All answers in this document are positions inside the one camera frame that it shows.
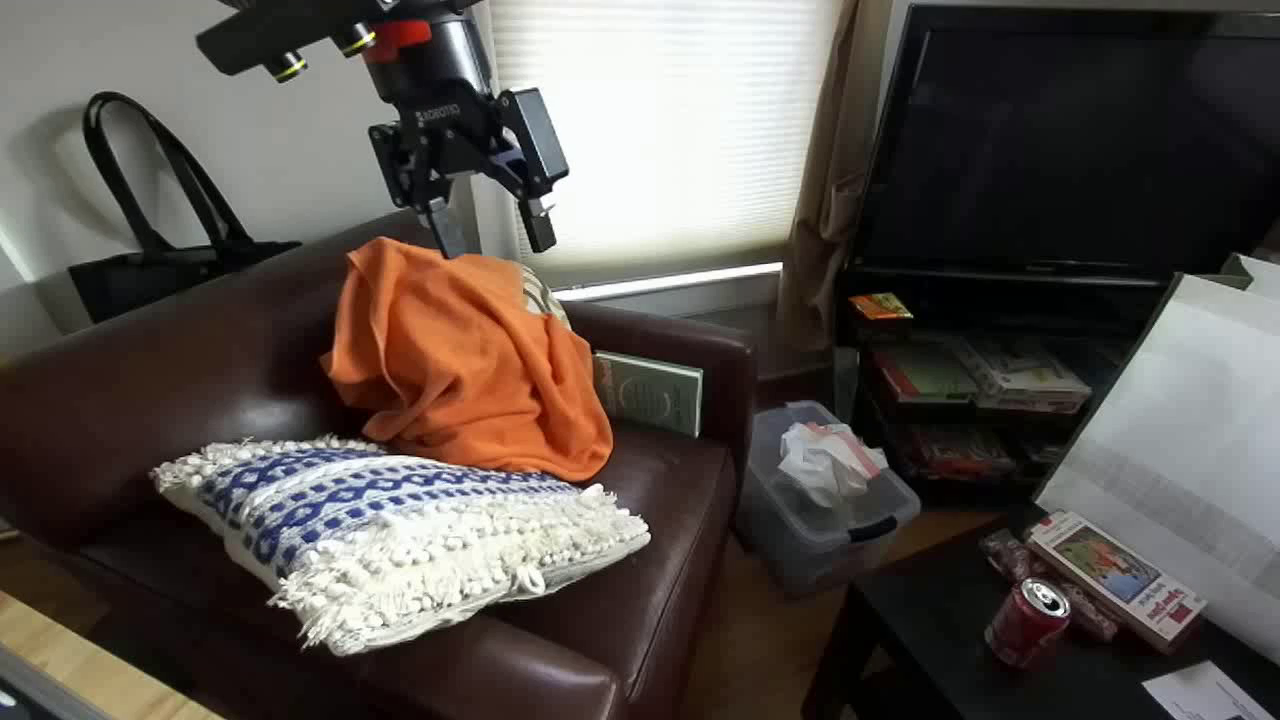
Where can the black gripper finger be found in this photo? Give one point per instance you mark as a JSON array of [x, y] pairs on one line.
[[538, 226], [455, 226]]

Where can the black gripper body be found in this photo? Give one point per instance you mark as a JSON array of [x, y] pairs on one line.
[[444, 142]]

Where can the orange towel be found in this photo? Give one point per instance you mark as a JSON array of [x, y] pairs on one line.
[[461, 364]]

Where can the brown leather sofa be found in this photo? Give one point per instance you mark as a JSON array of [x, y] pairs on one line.
[[643, 561]]

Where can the white window blind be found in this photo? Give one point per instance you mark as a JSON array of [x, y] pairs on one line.
[[665, 122]]

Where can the beige curtain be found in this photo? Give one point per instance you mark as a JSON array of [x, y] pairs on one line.
[[832, 201]]

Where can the black tote bag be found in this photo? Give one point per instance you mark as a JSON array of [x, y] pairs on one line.
[[144, 281]]

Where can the blue white fringed pillow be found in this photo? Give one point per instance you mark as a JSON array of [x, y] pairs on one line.
[[387, 534]]

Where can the orange sticky note pad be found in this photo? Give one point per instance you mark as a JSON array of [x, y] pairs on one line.
[[883, 306]]

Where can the crumpled white plastic bag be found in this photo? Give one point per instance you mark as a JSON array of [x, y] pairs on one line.
[[825, 460]]

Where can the black TV stand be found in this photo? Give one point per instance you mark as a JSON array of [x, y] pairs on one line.
[[864, 402]]

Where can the red green book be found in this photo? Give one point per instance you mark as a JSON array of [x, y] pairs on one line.
[[921, 379]]

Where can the clear plastic storage bin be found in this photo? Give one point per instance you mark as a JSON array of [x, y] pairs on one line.
[[815, 543]]

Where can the dark red book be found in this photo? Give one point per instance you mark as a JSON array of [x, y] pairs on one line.
[[962, 453]]

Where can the stack of books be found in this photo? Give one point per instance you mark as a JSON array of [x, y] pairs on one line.
[[1035, 382]]

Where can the black television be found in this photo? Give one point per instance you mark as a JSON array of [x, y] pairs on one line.
[[1064, 133]]

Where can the light wooden table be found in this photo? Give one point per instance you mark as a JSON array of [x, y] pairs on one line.
[[82, 652]]

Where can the black coffee table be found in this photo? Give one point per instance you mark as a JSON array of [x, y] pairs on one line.
[[933, 643]]

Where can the red soda can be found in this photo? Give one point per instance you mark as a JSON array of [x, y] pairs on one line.
[[1026, 627]]

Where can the white red game box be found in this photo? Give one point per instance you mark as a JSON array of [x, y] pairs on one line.
[[1112, 574]]

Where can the large white paper bag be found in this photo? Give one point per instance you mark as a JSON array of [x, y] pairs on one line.
[[1186, 442]]

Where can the white paper card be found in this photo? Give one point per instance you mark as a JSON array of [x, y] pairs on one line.
[[1200, 692]]

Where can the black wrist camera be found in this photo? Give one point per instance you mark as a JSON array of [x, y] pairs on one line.
[[538, 133]]

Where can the grey aluminium frame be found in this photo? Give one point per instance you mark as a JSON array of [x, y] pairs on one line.
[[33, 692]]

